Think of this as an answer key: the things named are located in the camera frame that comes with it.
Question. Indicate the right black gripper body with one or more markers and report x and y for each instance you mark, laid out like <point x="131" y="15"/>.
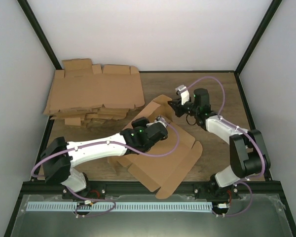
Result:
<point x="194" y="111"/>

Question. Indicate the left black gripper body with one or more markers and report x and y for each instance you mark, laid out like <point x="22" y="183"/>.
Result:
<point x="136" y="125"/>

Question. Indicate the brown cardboard box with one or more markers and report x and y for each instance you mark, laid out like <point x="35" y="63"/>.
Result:
<point x="169" y="161"/>

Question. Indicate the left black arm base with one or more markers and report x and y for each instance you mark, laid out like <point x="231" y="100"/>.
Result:
<point x="93" y="190"/>

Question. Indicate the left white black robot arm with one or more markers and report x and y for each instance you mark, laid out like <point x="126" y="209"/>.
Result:
<point x="60" y="158"/>

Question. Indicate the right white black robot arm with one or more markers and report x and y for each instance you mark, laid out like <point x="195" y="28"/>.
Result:
<point x="247" y="150"/>

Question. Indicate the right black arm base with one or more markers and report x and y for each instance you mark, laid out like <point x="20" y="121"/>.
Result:
<point x="210" y="190"/>

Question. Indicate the stack of flat cardboard blanks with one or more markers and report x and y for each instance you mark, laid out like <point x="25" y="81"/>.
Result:
<point x="83" y="91"/>

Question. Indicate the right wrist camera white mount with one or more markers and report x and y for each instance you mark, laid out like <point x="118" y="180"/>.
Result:
<point x="183" y="92"/>

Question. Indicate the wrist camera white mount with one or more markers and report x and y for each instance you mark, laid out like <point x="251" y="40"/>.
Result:
<point x="161" y="120"/>
<point x="183" y="92"/>

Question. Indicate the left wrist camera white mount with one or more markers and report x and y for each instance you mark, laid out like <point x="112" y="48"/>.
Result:
<point x="161" y="120"/>

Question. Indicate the grey metal base plate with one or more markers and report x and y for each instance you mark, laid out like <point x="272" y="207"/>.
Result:
<point x="249" y="216"/>

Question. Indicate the black aluminium frame rail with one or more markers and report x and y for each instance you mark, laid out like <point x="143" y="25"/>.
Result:
<point x="118" y="188"/>

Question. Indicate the light blue slotted cable duct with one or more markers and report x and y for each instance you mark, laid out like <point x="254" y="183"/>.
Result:
<point x="70" y="206"/>

